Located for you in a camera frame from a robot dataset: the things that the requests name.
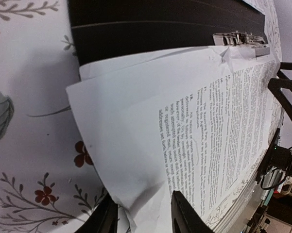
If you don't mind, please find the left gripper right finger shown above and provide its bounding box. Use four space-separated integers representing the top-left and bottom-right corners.
171 191 214 233

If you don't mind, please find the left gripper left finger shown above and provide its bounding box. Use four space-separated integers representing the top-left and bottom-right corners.
75 194 118 233

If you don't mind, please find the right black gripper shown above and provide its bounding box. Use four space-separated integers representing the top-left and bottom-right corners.
255 62 292 183

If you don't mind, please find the printed paper sheet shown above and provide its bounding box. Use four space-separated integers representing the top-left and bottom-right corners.
66 47 279 233

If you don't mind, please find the black clip folder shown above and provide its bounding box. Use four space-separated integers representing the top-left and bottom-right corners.
68 0 265 65

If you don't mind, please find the floral tablecloth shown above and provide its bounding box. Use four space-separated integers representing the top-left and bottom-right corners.
0 0 105 233

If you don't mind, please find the front aluminium rail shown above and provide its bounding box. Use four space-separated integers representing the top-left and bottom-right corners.
213 116 285 233

